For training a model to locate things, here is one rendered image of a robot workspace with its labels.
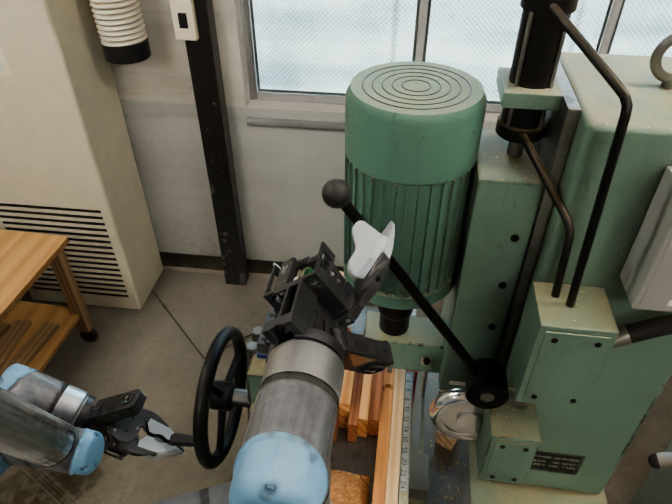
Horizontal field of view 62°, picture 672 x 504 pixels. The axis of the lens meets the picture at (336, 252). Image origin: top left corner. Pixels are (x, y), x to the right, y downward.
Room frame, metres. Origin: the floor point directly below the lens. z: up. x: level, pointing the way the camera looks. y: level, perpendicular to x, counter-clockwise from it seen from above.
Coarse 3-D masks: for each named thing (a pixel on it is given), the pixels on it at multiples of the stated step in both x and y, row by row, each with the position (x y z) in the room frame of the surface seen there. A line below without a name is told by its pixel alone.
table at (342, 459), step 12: (360, 324) 0.83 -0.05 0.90; (252, 408) 0.64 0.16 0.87; (336, 444) 0.55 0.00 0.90; (348, 444) 0.55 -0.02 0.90; (360, 444) 0.55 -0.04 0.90; (372, 444) 0.55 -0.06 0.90; (336, 456) 0.52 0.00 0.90; (348, 456) 0.52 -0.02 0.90; (360, 456) 0.52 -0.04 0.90; (372, 456) 0.52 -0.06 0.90; (336, 468) 0.50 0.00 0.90; (348, 468) 0.50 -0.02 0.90; (360, 468) 0.50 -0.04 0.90; (372, 468) 0.50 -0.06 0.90; (372, 480) 0.48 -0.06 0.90; (372, 492) 0.46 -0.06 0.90
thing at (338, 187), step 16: (336, 192) 0.53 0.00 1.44; (336, 208) 0.53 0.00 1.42; (352, 208) 0.53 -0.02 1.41; (400, 272) 0.52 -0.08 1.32; (416, 288) 0.52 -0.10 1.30; (432, 320) 0.52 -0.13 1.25; (448, 336) 0.51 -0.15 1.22; (464, 352) 0.51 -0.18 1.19; (480, 368) 0.51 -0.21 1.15; (496, 368) 0.51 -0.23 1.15; (480, 384) 0.49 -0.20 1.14; (496, 384) 0.49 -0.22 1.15; (480, 400) 0.49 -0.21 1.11; (496, 400) 0.48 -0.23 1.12; (512, 400) 0.50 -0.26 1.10
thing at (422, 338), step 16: (368, 320) 0.68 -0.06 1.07; (416, 320) 0.68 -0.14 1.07; (368, 336) 0.65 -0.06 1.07; (384, 336) 0.65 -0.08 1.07; (400, 336) 0.65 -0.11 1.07; (416, 336) 0.65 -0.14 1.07; (432, 336) 0.65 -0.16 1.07; (400, 352) 0.63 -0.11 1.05; (416, 352) 0.63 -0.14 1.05; (432, 352) 0.62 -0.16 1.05; (400, 368) 0.63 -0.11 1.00; (416, 368) 0.63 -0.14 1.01; (432, 368) 0.62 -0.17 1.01
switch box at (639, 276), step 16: (656, 192) 0.52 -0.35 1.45; (656, 208) 0.50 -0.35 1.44; (656, 224) 0.49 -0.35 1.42; (640, 240) 0.51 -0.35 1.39; (656, 240) 0.47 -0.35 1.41; (640, 256) 0.49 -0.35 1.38; (656, 256) 0.46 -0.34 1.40; (624, 272) 0.51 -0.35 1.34; (640, 272) 0.48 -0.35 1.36; (656, 272) 0.46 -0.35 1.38; (624, 288) 0.50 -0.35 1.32; (640, 288) 0.46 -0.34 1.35; (656, 288) 0.46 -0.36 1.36; (640, 304) 0.46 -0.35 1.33; (656, 304) 0.46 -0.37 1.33
